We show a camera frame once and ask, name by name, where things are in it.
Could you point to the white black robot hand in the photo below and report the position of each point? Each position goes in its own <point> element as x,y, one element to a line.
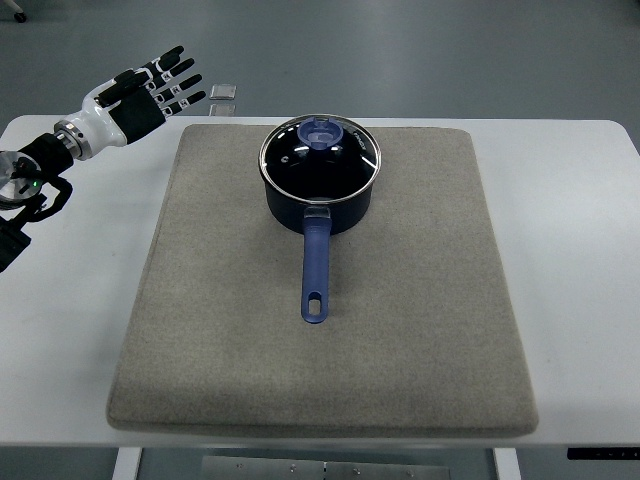
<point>130,106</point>

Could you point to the glass lid blue knob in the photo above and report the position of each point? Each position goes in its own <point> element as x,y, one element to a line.
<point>320,158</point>

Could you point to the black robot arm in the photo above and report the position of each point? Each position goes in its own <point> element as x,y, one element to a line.
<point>33,186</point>

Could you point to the lower floor socket plate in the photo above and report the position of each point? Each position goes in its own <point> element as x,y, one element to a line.
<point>222,110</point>

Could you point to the floor socket plate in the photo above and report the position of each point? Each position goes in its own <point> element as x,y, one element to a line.
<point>222,110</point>
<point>223,92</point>

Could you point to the upper floor socket plate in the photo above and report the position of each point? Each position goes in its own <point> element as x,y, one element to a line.
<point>223,92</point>

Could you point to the dark blue saucepan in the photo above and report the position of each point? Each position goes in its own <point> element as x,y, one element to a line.
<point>317,222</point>

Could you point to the beige fabric mat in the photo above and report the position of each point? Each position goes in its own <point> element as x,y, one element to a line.
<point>401,326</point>

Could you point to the black table control panel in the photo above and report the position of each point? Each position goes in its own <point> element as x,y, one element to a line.
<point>603,454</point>

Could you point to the metal table base plate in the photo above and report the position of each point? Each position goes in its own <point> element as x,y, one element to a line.
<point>226,467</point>

